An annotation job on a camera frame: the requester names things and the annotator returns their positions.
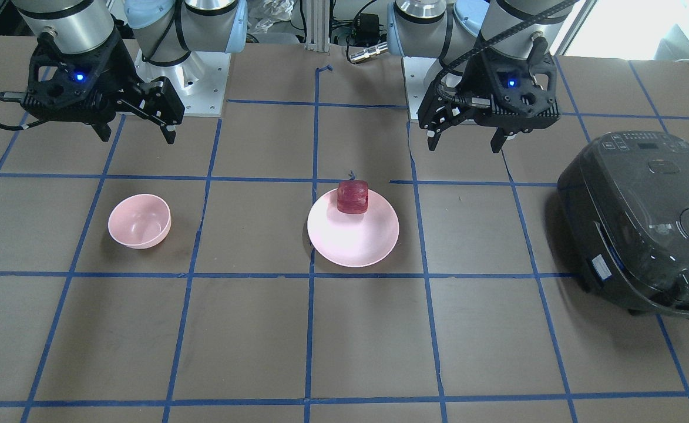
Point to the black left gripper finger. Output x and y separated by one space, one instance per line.
499 138
433 138

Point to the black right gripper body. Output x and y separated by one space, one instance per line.
122 75

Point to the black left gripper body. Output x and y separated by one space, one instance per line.
472 81

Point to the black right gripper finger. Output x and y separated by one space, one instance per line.
169 131
103 130

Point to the pink bowl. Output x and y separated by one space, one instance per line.
140 221

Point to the red apple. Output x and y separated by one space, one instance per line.
352 196

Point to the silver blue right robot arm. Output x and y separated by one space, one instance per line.
165 31

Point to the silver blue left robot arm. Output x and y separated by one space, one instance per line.
455 31

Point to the pink plate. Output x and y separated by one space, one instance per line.
353 240

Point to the silver metal connector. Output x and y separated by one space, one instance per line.
368 53

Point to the black power adapter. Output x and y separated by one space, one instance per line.
365 30

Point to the dark grey rice cooker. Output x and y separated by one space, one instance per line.
625 197

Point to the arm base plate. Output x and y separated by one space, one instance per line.
418 74
200 81

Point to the aluminium frame post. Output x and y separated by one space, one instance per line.
317 23

